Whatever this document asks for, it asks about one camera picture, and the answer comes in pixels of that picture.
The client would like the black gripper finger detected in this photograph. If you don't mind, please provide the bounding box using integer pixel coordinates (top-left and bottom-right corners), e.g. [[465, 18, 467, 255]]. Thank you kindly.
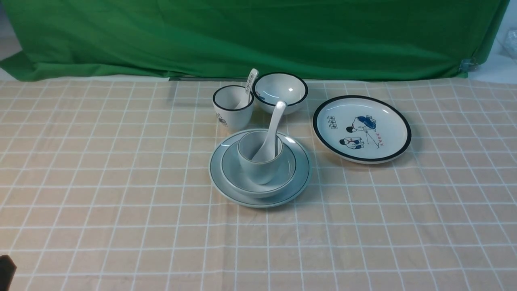
[[0, 255, 17, 291]]

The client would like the pale green-rimmed bowl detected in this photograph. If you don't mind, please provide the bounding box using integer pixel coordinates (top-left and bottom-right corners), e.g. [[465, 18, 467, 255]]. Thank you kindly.
[[221, 142, 296, 198]]

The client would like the plain pale green cup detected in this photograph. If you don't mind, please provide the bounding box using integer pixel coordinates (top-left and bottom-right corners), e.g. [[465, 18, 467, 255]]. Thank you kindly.
[[237, 130, 286, 185]]

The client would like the plain white ceramic spoon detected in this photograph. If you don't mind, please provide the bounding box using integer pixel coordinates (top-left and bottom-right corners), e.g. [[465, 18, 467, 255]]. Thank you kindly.
[[252, 101, 287, 162]]

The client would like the beige checkered tablecloth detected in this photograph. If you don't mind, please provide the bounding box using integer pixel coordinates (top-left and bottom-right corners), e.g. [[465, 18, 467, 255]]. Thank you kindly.
[[0, 78, 517, 291]]

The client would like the green backdrop cloth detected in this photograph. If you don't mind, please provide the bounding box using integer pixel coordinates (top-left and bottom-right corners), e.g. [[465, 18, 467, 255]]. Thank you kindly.
[[1, 0, 509, 82]]

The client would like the black-rimmed white cup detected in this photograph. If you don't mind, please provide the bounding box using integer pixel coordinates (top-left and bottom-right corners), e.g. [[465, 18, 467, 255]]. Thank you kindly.
[[212, 85, 254, 131]]

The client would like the patterned white spoon in cup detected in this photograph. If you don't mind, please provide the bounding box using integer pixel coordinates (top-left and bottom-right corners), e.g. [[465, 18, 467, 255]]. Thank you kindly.
[[235, 68, 259, 110]]

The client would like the plain pale green plate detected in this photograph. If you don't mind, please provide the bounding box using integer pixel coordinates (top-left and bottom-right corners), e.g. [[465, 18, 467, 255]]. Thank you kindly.
[[208, 129, 312, 209]]

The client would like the black-rimmed white bowl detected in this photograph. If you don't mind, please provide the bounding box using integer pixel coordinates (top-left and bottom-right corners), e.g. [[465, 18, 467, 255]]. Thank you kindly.
[[251, 72, 309, 115]]

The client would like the illustrated black-rimmed plate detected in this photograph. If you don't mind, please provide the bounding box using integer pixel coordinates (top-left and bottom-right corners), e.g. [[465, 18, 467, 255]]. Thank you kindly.
[[312, 95, 412, 164]]

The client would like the metal clip on backdrop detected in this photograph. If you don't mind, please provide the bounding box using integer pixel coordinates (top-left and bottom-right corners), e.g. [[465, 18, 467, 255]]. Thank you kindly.
[[458, 59, 479, 73]]

